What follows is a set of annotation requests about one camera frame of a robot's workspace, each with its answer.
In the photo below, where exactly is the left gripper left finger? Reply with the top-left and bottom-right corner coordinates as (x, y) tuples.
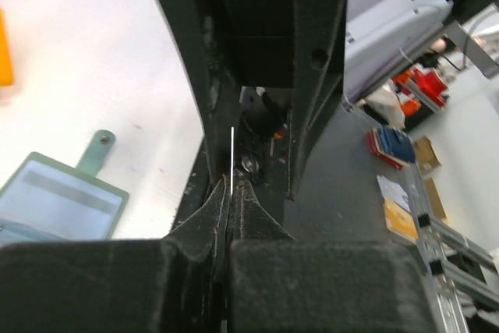
(1, 179), (229, 332)

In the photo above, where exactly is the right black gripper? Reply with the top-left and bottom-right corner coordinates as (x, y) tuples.
(157, 0), (347, 200)

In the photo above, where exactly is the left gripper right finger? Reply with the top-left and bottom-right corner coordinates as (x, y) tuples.
(228, 182), (437, 332)

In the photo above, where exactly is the tan gold credit card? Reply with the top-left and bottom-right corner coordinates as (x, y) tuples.
(229, 126), (235, 198)

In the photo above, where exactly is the grey-green card holder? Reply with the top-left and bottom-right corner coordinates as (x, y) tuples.
(0, 129), (130, 244)

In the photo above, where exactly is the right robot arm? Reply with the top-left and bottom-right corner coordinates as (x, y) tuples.
(157, 0), (451, 198)

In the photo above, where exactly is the blue card sleeve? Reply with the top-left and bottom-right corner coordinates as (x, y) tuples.
(0, 159), (122, 241)

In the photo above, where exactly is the stack of cards in background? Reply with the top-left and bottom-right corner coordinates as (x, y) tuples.
(366, 127), (419, 245)

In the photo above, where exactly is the yellow plastic bin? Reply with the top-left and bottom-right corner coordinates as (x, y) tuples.
(0, 12), (14, 87)

